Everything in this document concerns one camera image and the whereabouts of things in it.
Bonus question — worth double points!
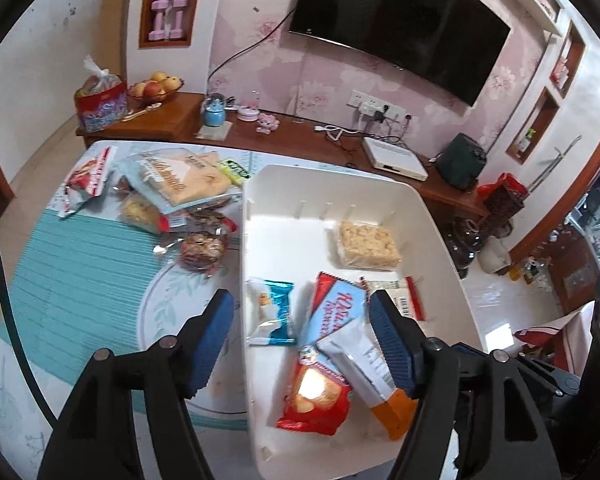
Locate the pink toy figurine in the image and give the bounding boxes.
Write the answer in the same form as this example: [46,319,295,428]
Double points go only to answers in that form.
[256,113,279,136]

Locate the red blue biscuit packet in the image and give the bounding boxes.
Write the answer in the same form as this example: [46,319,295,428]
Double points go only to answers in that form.
[276,272,366,437]

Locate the yellow rice cracker pack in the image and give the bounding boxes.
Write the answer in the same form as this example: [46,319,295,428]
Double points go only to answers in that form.
[119,192,187,235]

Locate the large beige cracker bag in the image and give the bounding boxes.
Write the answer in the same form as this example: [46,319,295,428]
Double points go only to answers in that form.
[116,148,239,214]

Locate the wooden TV cabinet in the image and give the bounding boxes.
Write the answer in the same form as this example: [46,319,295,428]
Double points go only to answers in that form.
[76,92,488,219]

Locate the green small snack packet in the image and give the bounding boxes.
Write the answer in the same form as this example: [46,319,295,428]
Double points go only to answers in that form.
[218,158,251,188]

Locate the teal striped placemat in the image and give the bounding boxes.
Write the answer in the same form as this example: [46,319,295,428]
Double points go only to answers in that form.
[0,209,249,430]

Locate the white orange snack bar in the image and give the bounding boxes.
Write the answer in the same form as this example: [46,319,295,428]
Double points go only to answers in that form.
[317,318,418,441]

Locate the fruit bowl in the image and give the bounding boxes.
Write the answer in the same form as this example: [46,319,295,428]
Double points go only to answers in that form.
[128,70,184,105]

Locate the blue kettle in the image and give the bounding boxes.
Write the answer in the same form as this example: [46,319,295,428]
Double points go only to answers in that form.
[201,93,226,128]

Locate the white plastic storage bin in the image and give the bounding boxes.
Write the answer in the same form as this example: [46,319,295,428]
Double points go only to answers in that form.
[242,164,480,479]

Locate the dark nut snack bag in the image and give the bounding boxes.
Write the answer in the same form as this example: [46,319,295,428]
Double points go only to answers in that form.
[154,209,237,275]

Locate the pink dumbbell left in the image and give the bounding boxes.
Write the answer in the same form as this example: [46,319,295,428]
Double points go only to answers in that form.
[148,0,169,41]

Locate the red white Cookies packet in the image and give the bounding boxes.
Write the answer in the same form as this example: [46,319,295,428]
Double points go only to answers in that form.
[360,276,425,322]

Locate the white bucket on floor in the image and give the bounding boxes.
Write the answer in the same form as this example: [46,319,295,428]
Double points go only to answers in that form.
[478,235,512,274]

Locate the wall power strip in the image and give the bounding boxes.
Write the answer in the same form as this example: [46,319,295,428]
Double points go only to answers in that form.
[347,90,407,122]

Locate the white set-top box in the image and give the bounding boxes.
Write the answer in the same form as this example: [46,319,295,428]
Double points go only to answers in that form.
[362,138,428,182]

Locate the patterned tablecloth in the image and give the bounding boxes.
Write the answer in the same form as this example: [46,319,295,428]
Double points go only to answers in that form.
[0,141,261,479]

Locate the black wall television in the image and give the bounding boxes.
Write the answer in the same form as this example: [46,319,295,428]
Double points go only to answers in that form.
[290,0,510,105]

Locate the dark green appliance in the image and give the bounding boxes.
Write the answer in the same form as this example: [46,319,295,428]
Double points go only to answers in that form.
[434,133,486,192]

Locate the pale rice cracker block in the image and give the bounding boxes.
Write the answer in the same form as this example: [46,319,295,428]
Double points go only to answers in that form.
[336,221,401,271]

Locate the red white candy bag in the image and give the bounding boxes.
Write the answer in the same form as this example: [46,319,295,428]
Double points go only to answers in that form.
[57,146,117,219]

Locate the small blue snack packet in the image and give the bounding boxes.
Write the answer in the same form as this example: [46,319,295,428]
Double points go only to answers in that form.
[248,278,297,347]

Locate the pink round jar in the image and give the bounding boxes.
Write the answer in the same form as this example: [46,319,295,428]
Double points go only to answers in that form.
[236,106,260,122]

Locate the red bag of bread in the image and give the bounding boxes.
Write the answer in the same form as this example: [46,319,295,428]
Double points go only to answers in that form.
[73,55,129,133]

